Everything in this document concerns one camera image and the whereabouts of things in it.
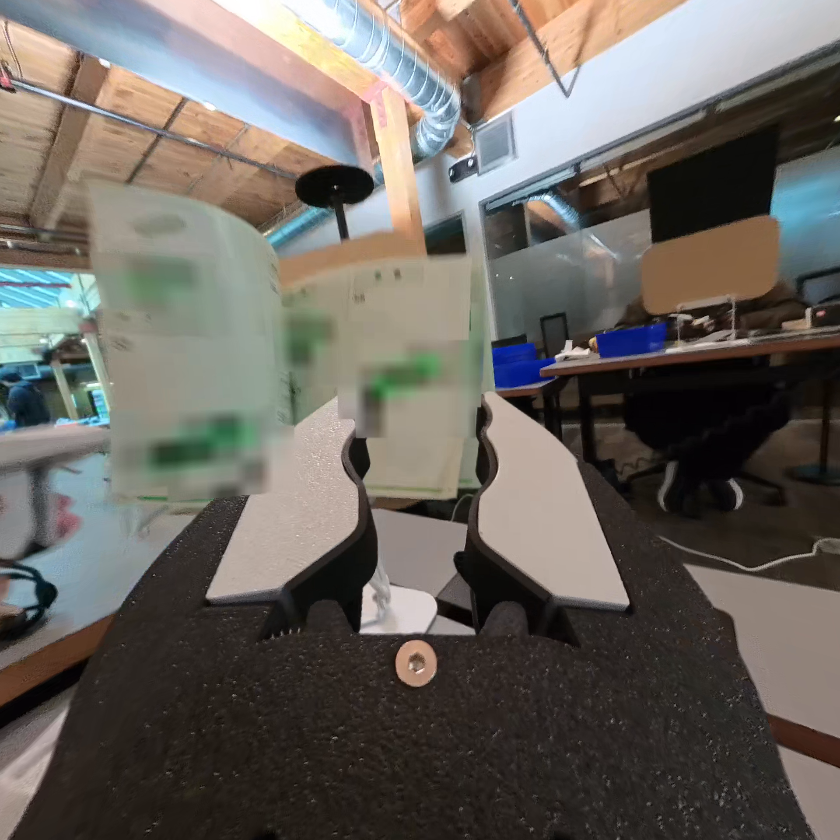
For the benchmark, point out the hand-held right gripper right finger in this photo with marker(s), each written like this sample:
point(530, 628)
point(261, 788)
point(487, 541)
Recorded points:
point(544, 518)

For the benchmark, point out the green brick instruction booklet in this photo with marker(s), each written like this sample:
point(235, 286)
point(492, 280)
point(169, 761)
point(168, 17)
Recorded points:
point(413, 466)

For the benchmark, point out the brown office table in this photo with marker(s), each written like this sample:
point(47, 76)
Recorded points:
point(689, 358)

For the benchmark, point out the silver spiral air duct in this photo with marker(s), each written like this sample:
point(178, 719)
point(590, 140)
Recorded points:
point(407, 65)

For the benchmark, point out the small white desk stand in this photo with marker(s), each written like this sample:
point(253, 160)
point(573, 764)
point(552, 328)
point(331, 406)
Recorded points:
point(705, 321)

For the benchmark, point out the white booklet stand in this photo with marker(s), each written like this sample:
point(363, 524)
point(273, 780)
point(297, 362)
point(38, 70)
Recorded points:
point(410, 607)

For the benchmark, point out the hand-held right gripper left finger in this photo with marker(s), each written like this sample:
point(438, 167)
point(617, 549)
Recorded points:
point(289, 518)

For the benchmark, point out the black round disc on pole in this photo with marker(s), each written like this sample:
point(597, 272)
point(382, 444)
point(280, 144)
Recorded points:
point(334, 187)

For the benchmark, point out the black wall-mounted device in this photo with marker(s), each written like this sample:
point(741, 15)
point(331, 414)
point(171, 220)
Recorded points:
point(464, 167)

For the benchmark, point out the grey wall vent grille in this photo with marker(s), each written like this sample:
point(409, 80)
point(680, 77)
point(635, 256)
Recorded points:
point(494, 143)

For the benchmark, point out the grey-topped desk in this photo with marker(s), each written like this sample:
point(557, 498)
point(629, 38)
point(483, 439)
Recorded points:
point(754, 623)

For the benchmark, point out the blue plastic bin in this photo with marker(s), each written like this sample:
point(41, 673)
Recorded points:
point(508, 348)
point(630, 341)
point(525, 374)

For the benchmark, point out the white table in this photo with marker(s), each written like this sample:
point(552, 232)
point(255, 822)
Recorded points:
point(46, 446)

